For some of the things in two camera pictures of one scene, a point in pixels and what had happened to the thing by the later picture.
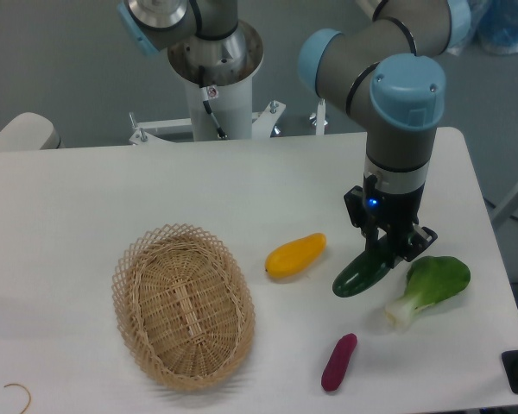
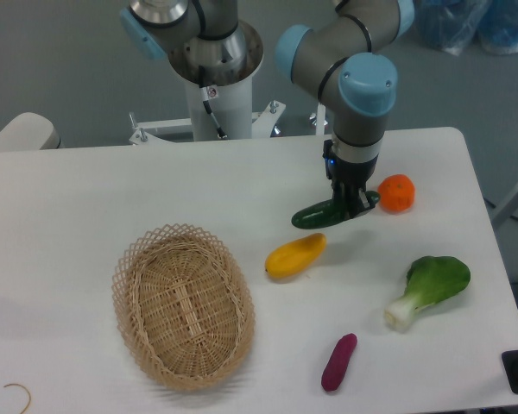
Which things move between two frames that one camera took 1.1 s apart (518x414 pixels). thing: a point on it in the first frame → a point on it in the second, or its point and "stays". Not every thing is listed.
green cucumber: x=366 y=272 → x=324 y=212
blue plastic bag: x=499 y=27 stays
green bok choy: x=431 y=279 stays
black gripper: x=394 y=216 → x=342 y=172
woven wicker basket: x=184 y=306 stays
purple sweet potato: x=337 y=365 stays
